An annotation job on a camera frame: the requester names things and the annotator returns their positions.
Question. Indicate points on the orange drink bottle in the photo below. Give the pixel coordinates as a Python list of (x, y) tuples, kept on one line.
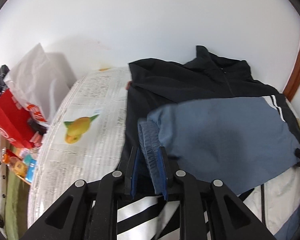
[(15, 165)]

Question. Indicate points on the red paper shopping bag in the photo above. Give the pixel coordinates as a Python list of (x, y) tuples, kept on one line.
[(14, 122)]

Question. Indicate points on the fruit print tablecloth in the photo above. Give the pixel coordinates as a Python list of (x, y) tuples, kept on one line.
[(85, 139)]

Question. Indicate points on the white Miniso paper bag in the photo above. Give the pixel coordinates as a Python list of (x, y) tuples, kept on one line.
[(40, 81)]

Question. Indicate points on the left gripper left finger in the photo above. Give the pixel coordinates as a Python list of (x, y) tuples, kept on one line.
[(88, 210)]

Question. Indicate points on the wooden nightstand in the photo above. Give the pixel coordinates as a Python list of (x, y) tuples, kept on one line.
[(9, 171)]

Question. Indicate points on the brown wooden door frame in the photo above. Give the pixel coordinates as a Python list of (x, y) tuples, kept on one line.
[(298, 64)]

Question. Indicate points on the green bed blanket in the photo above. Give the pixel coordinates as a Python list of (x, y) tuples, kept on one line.
[(16, 206)]

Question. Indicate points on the black white blue jacket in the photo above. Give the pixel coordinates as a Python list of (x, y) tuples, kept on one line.
[(217, 122)]

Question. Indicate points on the blue tissue box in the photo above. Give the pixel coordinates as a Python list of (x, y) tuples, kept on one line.
[(30, 171)]

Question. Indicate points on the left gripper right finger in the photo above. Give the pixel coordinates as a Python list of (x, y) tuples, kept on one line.
[(207, 210)]

